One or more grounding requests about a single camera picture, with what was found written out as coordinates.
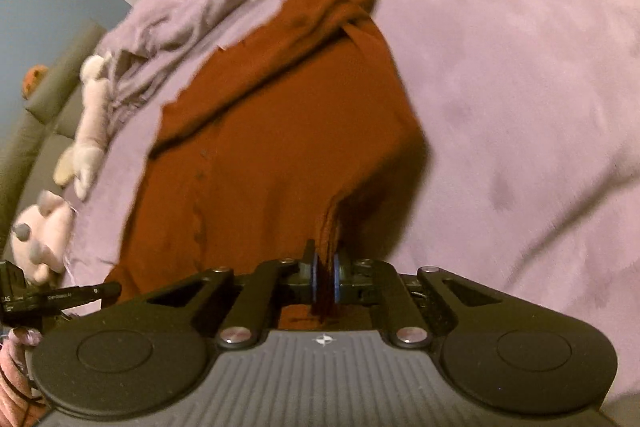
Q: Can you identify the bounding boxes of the rust brown sweater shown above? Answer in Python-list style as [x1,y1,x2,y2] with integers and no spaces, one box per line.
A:
[104,0,432,332]

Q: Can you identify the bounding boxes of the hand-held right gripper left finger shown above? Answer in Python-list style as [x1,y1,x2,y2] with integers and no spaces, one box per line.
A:
[142,239,323,350]

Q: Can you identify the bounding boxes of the pink plush toy grey feet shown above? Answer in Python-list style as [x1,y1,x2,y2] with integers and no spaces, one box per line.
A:
[12,189,77,284]

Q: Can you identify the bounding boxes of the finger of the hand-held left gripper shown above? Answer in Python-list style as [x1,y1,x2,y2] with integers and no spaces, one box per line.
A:
[27,283,123,309]

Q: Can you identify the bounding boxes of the orange plush toy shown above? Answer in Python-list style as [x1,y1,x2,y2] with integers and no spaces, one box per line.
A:
[21,64,49,98]

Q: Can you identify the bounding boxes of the grey padded headboard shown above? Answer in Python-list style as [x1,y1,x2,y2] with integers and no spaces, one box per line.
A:
[0,19,108,260]

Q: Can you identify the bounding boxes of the long cream plush toy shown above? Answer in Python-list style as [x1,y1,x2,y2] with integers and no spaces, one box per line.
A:
[74,53,120,201]

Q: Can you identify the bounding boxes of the purple bed blanket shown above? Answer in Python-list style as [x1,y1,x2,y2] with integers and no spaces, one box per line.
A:
[65,0,640,403]

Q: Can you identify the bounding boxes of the person's left hand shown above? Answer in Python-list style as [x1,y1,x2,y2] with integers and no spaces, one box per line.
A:
[0,327,45,388]

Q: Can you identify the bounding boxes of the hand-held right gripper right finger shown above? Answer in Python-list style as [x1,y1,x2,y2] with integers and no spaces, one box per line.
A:
[331,252,507,350]

